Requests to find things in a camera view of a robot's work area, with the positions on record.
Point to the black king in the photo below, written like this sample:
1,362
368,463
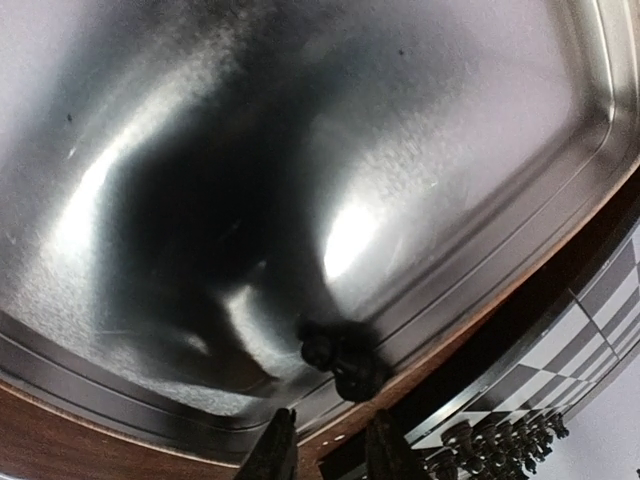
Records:
548,431

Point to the wooden tray with mirror base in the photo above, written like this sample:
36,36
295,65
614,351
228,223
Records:
193,190

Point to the black queen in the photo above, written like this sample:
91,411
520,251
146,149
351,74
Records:
535,441

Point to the black rook corner piece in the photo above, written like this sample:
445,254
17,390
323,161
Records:
457,438

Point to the pile of black chess pieces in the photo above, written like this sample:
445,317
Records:
345,360

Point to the black and grey chessboard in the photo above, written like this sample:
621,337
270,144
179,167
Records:
557,366

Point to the black bishop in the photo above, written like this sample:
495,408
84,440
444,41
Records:
519,440
558,426

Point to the black knight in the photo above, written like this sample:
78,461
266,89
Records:
493,452

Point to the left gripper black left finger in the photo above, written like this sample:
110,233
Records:
275,455

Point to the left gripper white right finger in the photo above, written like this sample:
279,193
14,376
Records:
388,455

